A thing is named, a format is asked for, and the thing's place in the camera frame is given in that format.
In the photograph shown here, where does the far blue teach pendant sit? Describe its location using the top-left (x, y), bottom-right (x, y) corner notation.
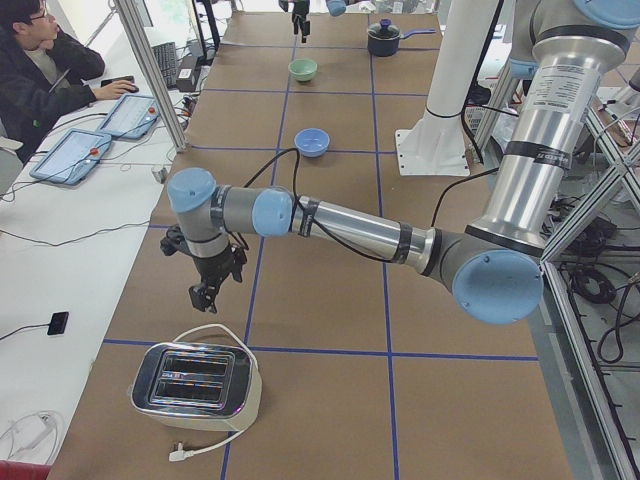
top-left (97, 93), bottom-right (159, 140)

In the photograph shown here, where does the white cable bundle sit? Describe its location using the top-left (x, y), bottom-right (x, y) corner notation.
top-left (0, 409), bottom-right (64, 464)

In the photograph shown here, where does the near blue teach pendant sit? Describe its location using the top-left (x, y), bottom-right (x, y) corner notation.
top-left (30, 129), bottom-right (112, 186)

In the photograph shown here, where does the small black box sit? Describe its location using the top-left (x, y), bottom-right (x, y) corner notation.
top-left (47, 311), bottom-right (69, 336)

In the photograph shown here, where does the seated person in black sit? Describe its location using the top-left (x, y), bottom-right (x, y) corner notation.
top-left (1, 1), bottom-right (135, 163)

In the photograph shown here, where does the white toaster power cord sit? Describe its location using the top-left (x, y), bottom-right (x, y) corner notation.
top-left (167, 323), bottom-right (257, 464)

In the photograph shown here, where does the green bowl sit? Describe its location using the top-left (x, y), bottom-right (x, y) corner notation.
top-left (288, 58), bottom-right (318, 83)

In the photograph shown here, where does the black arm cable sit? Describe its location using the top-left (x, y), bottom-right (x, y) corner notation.
top-left (239, 147), bottom-right (501, 264)

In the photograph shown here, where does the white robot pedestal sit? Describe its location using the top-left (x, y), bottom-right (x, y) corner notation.
top-left (395, 0), bottom-right (502, 177)

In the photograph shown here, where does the white chrome toaster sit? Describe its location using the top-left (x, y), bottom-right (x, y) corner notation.
top-left (130, 342), bottom-right (262, 432)

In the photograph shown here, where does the black keyboard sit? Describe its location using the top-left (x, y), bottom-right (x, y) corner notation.
top-left (151, 42), bottom-right (178, 89)

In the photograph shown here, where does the blue teach pendant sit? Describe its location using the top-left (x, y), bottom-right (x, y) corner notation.
top-left (97, 93), bottom-right (159, 140)
top-left (30, 129), bottom-right (112, 186)

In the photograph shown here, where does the aluminium frame post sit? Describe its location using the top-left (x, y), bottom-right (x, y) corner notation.
top-left (114, 0), bottom-right (187, 153)

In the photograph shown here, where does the blue bowl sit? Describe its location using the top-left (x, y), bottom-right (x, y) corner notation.
top-left (294, 128), bottom-right (330, 158)

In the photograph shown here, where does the blue saucepan with lid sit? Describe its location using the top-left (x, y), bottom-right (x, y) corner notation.
top-left (367, 18), bottom-right (437, 57)

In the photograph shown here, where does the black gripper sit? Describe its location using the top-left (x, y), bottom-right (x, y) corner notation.
top-left (292, 0), bottom-right (311, 43)
top-left (189, 244), bottom-right (246, 314)

